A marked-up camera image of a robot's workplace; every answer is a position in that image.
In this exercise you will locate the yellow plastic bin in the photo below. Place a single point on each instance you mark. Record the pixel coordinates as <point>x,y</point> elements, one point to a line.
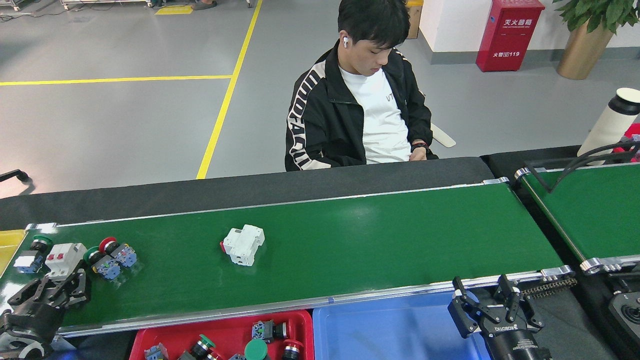
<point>6,250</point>

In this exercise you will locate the brown cardboard box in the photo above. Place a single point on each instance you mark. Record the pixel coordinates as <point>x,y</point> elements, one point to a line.
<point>414,20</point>

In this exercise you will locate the green leafy plant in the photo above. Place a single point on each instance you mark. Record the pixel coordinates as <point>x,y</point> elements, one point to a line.
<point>600,12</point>

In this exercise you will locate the black and red wristband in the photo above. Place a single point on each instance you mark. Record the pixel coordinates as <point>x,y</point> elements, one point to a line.
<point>420,145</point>

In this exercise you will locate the green feeder conveyor belt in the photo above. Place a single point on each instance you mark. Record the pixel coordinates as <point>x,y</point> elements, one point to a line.
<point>600,210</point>

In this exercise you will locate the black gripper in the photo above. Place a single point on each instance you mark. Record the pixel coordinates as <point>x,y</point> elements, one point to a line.
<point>32,322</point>
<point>515,345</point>

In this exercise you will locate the black office chair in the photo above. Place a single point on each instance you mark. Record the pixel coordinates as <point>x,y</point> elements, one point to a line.
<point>15,174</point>

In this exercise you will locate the grey chair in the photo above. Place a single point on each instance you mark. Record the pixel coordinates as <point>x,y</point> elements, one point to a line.
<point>444,136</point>

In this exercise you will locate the white circuit breaker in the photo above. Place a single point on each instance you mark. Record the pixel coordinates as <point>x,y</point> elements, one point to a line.
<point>242,245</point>
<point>62,257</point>

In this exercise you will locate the person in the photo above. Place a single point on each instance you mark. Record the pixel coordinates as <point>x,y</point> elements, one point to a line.
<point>375,115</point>

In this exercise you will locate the blue block push button switch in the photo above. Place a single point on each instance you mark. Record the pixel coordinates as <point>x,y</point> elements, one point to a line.
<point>236,357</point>

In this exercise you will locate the gold plant pot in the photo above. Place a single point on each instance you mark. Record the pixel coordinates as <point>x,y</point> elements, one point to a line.
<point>582,52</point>

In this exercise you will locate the red plastic tray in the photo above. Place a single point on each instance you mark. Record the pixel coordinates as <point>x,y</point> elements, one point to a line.
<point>232,335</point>

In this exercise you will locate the black joystick controller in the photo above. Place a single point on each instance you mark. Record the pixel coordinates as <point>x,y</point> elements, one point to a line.
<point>625,315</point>

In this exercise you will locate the blue plastic tray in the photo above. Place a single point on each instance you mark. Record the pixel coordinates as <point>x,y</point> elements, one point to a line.
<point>400,330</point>

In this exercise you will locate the red plastic bin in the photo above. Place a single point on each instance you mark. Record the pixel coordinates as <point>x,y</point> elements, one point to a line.
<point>631,135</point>

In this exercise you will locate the white bottle with black cap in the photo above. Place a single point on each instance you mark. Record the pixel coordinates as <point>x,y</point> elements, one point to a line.
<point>605,130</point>

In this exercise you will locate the person's left hand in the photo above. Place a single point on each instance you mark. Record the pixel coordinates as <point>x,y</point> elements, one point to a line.
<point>419,154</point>

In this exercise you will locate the long green conveyor belt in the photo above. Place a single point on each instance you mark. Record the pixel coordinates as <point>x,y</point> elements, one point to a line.
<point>400,235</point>

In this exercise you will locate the red fire extinguisher box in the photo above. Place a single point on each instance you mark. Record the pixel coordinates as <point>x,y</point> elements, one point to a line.
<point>510,37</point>

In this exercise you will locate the grey shoe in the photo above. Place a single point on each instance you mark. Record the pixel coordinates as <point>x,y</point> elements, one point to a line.
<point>202,4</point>

